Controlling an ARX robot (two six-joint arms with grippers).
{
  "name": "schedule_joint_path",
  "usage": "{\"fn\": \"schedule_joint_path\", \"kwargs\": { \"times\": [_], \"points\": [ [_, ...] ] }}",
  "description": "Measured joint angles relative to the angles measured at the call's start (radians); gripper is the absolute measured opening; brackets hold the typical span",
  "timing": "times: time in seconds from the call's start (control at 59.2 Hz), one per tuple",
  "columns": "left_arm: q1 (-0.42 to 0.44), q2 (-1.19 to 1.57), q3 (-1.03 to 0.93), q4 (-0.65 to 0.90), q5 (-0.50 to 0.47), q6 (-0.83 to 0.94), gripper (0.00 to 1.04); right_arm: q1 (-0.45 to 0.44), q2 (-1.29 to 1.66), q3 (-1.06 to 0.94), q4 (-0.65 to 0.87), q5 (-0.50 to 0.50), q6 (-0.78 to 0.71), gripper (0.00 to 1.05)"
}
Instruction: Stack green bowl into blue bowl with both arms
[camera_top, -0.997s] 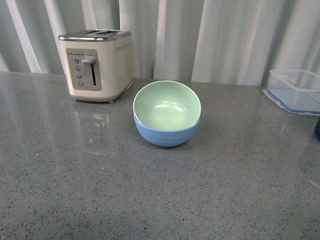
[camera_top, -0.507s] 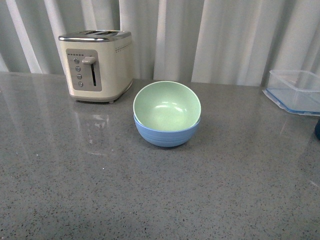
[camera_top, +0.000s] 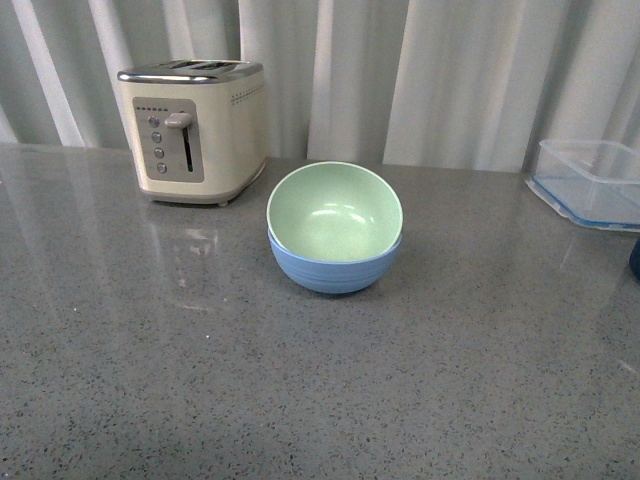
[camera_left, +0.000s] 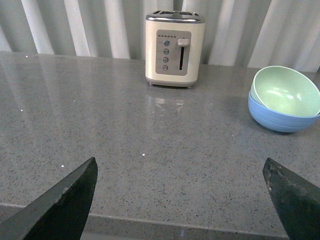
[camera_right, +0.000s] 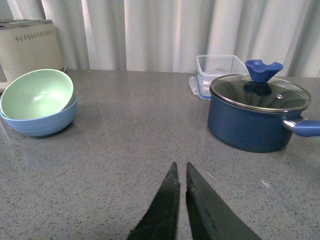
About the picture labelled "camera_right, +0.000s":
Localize cream two-slot toaster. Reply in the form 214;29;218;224
0;19;67;93

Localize clear plastic food container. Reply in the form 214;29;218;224
189;54;248;101

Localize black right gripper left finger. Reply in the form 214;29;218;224
127;162;181;240

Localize white pleated curtain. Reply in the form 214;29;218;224
0;0;320;78

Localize green plastic bowl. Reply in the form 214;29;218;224
0;69;75;120

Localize blue plastic bowl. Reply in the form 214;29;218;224
0;97;77;137

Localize dark blue saucepan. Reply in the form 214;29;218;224
207;93;320;153

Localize glass pot lid blue knob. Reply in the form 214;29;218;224
210;59;311;113

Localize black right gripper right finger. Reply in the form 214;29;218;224
186;162;260;240

